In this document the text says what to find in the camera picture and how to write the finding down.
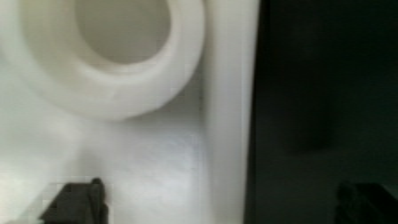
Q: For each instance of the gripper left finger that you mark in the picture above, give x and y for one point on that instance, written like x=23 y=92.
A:
x=78 y=206

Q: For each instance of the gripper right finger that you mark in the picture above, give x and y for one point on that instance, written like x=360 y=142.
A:
x=366 y=204

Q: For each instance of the white square tabletop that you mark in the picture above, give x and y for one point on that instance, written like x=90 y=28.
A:
x=124 y=107

